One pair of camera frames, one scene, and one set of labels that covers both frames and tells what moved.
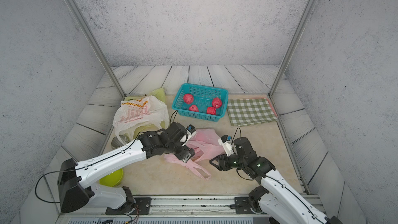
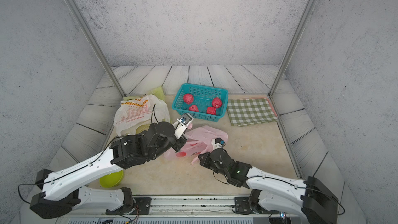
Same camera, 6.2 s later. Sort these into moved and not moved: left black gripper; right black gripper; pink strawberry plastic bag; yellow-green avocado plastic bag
Moved: right black gripper; left black gripper; pink strawberry plastic bag
Not moved: yellow-green avocado plastic bag
